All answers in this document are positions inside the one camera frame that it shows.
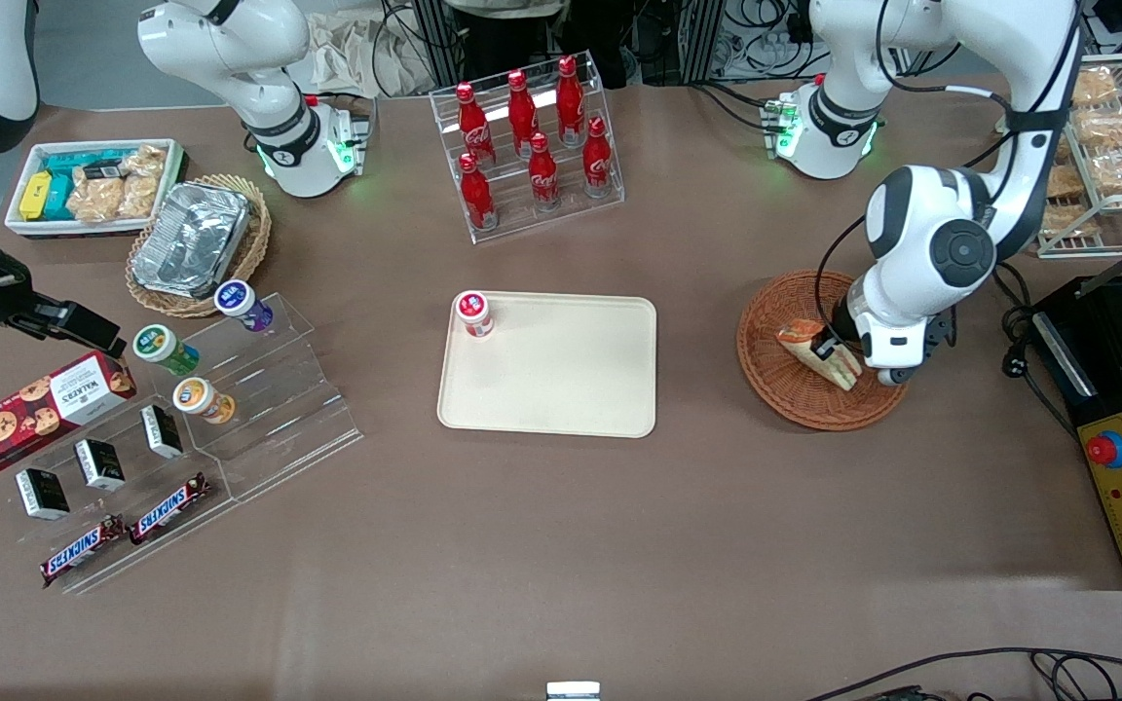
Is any triangular sandwich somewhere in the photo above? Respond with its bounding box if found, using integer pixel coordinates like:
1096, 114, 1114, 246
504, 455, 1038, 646
777, 319, 863, 392

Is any round brown wicker basket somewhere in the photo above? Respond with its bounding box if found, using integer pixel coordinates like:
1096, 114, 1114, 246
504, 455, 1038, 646
736, 270, 913, 432

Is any aluminium foil tray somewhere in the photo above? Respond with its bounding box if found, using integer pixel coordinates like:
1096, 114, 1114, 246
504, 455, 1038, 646
131, 182, 252, 299

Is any tan oval wicker basket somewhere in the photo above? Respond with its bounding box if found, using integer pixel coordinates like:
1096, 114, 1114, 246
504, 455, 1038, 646
126, 173, 273, 319

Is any beige plastic tray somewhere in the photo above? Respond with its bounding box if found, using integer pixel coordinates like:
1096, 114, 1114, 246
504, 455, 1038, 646
436, 292, 657, 439

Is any white plastic bin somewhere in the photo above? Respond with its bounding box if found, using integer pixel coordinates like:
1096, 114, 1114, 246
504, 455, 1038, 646
4, 138, 188, 240

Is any red Walkers cookie box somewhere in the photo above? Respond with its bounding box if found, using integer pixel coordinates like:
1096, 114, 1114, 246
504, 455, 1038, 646
0, 350, 138, 478

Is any yellow snack box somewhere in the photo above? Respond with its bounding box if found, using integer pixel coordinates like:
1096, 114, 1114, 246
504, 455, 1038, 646
19, 171, 55, 222

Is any small black box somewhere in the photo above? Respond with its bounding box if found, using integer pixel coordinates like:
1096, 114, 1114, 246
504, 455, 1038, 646
74, 438, 127, 492
16, 467, 71, 521
140, 404, 184, 460

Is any teal snack box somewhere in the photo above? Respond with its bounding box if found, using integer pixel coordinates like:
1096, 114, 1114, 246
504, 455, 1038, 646
41, 151, 126, 221

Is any clear bag of crackers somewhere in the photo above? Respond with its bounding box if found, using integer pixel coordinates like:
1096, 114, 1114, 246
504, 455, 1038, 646
68, 166, 126, 224
119, 146, 168, 218

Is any black machine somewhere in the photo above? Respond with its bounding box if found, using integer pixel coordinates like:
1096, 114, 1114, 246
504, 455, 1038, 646
1028, 276, 1122, 591

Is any green yogurt cup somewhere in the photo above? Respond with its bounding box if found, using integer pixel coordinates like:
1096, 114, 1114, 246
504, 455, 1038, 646
132, 324, 201, 377

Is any Snickers chocolate bar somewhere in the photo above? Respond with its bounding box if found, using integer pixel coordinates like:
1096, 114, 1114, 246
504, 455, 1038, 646
128, 473, 210, 546
40, 514, 126, 589

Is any orange yogurt cup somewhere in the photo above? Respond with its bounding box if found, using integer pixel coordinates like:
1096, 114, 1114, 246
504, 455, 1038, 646
172, 378, 237, 425

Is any clear acrylic stepped stand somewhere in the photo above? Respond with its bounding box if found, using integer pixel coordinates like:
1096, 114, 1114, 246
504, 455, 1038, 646
171, 292, 364, 503
6, 336, 237, 597

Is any purple yogurt cup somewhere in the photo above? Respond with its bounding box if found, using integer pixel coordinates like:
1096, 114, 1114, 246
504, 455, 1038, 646
214, 280, 275, 332

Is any red cola bottle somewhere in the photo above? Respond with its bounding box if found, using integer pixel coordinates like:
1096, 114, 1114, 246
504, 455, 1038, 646
528, 132, 562, 210
506, 70, 541, 157
557, 55, 587, 147
456, 83, 497, 166
458, 154, 497, 232
582, 117, 615, 199

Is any clear acrylic bottle rack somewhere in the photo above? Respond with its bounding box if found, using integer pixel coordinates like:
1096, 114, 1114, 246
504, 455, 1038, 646
430, 51, 626, 244

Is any red lid yogurt cup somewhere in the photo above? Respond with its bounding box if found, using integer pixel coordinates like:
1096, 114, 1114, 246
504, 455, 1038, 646
454, 290, 496, 339

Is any beige crumpled bag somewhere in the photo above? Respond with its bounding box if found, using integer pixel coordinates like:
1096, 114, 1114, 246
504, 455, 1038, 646
308, 12, 431, 98

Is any dark background equipment rack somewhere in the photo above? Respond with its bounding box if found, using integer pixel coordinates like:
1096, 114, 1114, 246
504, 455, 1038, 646
381, 0, 815, 91

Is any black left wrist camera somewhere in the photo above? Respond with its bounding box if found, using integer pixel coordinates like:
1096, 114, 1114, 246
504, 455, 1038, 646
814, 278, 866, 364

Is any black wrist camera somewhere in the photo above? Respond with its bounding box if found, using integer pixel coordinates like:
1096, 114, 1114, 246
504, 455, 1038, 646
0, 216, 127, 359
814, 278, 866, 364

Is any black power plug cable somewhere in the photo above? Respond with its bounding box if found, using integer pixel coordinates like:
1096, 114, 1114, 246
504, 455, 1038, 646
994, 263, 1078, 439

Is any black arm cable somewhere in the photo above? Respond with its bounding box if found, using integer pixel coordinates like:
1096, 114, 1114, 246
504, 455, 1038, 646
816, 0, 1080, 337

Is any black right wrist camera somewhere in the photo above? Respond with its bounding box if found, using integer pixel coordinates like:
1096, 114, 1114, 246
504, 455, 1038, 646
0, 216, 127, 359

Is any black floor cable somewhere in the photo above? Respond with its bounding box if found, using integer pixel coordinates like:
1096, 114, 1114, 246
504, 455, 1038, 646
804, 646, 1122, 701

